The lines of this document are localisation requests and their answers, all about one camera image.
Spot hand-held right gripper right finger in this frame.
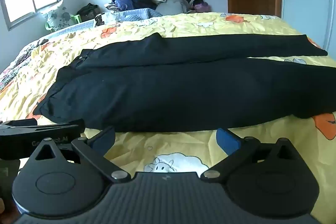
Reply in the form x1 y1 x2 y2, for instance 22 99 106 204
201 128 300 182

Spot black pants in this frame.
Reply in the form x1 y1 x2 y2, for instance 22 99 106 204
34 32 336 133

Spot yellow printed blanket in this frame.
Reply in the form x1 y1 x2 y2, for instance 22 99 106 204
0 12 336 219

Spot light blue blanket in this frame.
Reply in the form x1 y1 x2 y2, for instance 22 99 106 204
115 8 164 22

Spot black bag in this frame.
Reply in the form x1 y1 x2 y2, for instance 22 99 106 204
77 3 101 22

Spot green plastic chair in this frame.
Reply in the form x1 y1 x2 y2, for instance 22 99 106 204
45 13 82 31

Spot floral pillow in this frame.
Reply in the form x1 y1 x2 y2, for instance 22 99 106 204
43 0 74 31

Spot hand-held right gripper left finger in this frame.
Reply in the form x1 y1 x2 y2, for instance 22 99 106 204
31 126 131 183

